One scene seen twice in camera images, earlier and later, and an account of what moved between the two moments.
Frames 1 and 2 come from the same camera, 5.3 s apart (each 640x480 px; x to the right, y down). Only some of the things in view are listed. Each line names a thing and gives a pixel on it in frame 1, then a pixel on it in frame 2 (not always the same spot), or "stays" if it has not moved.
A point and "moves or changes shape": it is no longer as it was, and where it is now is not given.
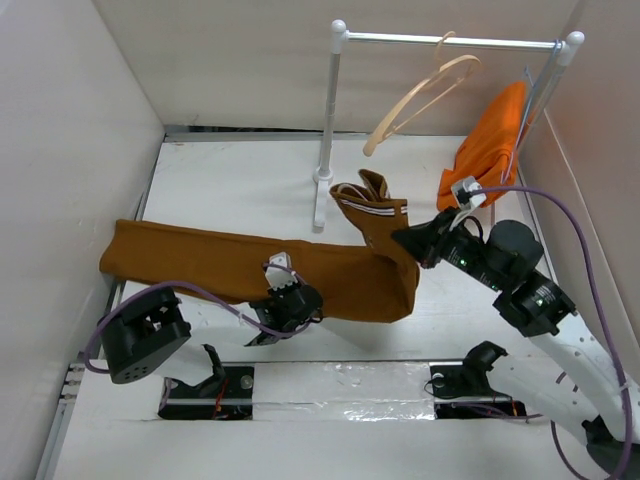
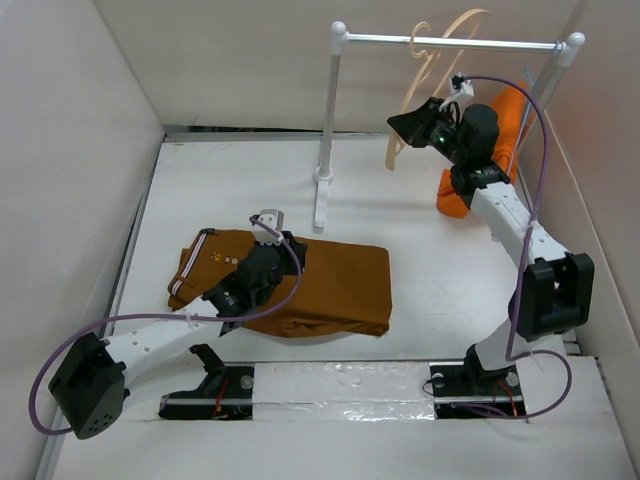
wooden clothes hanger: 380,133 → 420,64
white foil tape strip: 343,391 stays
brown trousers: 376,282 moves or changes shape
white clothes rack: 340,37 stays
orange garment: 485,163 stays
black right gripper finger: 429,242 → 415,126
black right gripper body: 467,254 → 442,135
